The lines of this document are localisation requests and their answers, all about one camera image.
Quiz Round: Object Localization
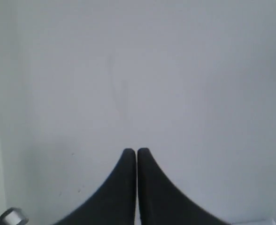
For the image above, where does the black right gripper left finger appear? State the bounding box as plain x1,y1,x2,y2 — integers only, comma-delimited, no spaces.
56,149,136,225

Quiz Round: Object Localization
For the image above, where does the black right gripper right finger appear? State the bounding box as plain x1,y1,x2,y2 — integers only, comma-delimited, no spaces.
137,148,227,225

